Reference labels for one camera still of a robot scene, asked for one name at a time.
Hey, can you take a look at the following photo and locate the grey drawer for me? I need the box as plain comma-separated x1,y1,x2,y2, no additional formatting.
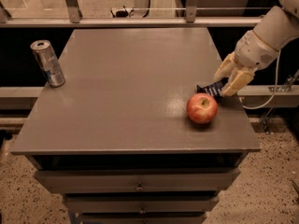
35,168,240,194
81,213,206,224
64,195,219,214

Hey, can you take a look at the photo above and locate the grey middle drawer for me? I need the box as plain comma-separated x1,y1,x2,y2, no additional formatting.
64,195,219,214

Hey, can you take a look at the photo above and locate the grey top drawer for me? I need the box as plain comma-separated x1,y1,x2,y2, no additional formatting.
35,168,240,194

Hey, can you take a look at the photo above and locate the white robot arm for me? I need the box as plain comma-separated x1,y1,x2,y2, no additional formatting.
214,0,299,97

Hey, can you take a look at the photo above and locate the metal window railing frame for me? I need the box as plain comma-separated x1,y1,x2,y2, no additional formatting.
0,0,272,28

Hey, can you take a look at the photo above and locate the dark object behind glass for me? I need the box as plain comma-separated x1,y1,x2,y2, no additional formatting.
110,7,135,18

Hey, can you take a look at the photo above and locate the blue rxbar blueberry wrapper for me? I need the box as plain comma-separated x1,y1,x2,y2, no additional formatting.
196,78,228,98

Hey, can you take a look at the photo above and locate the red apple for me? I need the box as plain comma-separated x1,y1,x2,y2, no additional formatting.
186,93,218,124

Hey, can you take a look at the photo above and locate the grey bottom drawer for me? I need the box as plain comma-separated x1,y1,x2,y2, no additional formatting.
81,213,206,224

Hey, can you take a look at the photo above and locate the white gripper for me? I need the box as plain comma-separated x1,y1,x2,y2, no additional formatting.
214,30,278,97

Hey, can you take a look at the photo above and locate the white cable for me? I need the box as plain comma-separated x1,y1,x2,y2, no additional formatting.
241,49,282,110

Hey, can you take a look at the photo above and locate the silver energy drink can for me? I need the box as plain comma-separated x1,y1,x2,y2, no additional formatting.
30,40,65,88

